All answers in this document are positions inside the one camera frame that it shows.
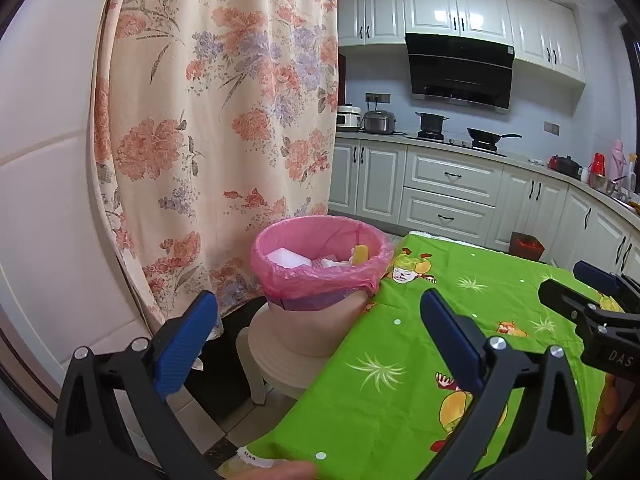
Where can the black range hood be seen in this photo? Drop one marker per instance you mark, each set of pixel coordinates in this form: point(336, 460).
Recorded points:
point(460, 70)

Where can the yellow sponge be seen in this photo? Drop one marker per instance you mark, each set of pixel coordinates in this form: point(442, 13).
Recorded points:
point(361, 255)

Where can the black cooking pot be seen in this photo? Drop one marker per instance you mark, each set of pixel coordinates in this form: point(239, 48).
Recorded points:
point(431, 122)

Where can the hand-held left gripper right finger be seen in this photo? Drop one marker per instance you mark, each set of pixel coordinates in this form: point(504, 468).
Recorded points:
point(450, 345)

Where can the white plastic stool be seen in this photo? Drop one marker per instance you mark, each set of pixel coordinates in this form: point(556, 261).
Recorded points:
point(280, 370)

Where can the floral curtain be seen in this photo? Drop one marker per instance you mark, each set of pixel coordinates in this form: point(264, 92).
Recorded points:
point(225, 110)

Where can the brown wooden glass door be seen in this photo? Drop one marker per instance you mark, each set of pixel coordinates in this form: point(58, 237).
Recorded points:
point(341, 80)

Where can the silver pressure cooker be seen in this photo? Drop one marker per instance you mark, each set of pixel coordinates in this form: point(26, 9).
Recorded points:
point(378, 122)

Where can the white lower cabinets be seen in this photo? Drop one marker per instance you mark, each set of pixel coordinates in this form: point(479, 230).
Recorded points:
point(450, 175)

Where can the green printed tablecloth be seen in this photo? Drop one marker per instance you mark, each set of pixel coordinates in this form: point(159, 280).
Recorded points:
point(400, 340)

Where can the person's right hand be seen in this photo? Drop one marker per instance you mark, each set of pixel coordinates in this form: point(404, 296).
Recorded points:
point(610, 405)

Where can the grey wall socket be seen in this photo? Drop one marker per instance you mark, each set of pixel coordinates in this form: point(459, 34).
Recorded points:
point(551, 127)

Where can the white tissue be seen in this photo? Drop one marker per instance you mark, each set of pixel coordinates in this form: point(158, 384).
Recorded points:
point(330, 261)

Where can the pink thermos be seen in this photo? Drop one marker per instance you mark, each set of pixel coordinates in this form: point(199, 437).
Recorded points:
point(618, 157)

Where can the dark framed window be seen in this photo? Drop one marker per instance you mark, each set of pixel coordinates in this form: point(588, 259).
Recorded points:
point(631, 55)

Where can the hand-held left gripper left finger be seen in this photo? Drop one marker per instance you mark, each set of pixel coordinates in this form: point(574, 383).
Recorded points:
point(185, 345)

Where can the red box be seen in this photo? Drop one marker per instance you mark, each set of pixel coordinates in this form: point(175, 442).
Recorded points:
point(526, 246)

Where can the beige trash bin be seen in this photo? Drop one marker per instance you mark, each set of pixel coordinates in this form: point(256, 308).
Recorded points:
point(310, 325)

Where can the dark wall socket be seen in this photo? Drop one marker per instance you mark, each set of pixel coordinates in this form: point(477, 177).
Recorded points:
point(377, 98)

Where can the steel bowl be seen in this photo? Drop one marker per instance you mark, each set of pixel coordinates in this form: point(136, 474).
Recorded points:
point(600, 182)

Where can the person's left hand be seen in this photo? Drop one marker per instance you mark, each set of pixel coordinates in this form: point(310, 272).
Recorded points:
point(280, 472)

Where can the gas stove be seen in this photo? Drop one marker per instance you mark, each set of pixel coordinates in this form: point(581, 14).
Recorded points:
point(455, 141)

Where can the black frying pan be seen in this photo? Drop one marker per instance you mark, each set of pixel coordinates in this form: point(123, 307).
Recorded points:
point(485, 136)

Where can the white foam block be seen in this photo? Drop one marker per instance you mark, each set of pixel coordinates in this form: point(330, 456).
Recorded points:
point(287, 256)

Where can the red cup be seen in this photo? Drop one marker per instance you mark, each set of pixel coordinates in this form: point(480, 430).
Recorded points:
point(598, 162)

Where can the pink plastic bin liner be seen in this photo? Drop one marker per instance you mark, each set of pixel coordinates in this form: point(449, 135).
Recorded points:
point(320, 280)

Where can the white rice cooker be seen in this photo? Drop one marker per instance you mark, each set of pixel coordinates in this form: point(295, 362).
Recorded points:
point(349, 119)

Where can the white upper cabinets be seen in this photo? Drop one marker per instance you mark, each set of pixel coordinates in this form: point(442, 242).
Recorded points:
point(450, 5)

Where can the clear spray bottle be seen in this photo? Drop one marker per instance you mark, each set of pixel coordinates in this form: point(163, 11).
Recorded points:
point(631, 175)

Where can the grey kitchen countertop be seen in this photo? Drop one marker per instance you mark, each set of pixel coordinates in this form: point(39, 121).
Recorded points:
point(380, 135)

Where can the black lidded pot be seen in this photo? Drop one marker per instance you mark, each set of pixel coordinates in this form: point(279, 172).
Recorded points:
point(565, 166)

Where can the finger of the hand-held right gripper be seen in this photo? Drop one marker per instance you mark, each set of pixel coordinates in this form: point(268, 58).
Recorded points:
point(597, 275)
point(565, 297)

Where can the white cabinets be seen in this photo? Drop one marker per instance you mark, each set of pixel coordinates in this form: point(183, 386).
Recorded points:
point(450, 175)
point(450, 5)

